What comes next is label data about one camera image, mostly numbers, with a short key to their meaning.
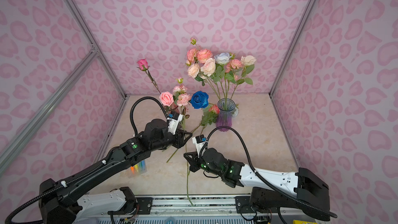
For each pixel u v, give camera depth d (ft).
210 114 3.40
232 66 2.57
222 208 2.41
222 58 2.40
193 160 2.18
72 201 1.36
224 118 3.23
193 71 2.40
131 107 1.73
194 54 2.52
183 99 2.27
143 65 2.55
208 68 2.27
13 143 1.73
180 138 2.03
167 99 1.99
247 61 2.53
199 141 2.10
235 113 3.39
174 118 2.06
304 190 1.34
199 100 1.96
